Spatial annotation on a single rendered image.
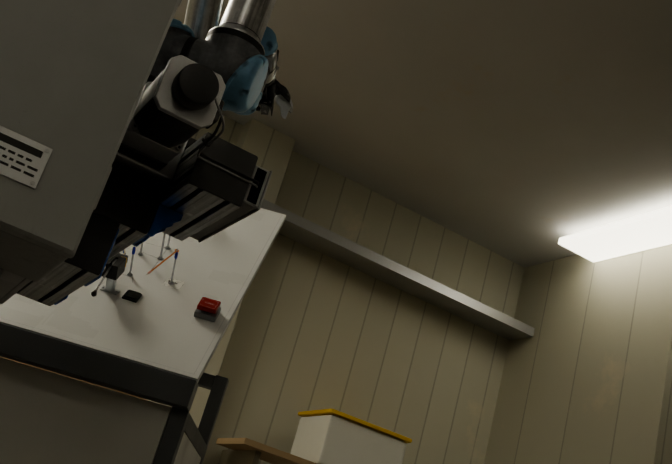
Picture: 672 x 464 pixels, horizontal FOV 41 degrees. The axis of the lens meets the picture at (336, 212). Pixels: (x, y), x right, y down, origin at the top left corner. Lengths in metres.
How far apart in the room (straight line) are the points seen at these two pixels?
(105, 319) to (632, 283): 3.90
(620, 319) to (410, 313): 1.29
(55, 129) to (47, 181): 0.06
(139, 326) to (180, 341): 0.11
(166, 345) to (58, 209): 1.24
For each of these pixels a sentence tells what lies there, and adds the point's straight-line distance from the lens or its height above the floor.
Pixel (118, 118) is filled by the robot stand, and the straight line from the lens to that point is 1.08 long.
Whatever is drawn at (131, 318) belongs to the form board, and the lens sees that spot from 2.32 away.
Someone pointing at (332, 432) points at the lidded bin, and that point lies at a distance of 4.92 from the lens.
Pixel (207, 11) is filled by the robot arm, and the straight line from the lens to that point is 2.00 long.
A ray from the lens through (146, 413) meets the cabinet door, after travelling 2.17.
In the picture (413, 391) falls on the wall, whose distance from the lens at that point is 5.85.
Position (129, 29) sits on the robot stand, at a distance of 1.13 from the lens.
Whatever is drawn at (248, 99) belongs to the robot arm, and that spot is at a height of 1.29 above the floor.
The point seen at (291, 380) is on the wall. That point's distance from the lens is 5.43.
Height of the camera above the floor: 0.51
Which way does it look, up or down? 22 degrees up
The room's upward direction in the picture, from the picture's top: 17 degrees clockwise
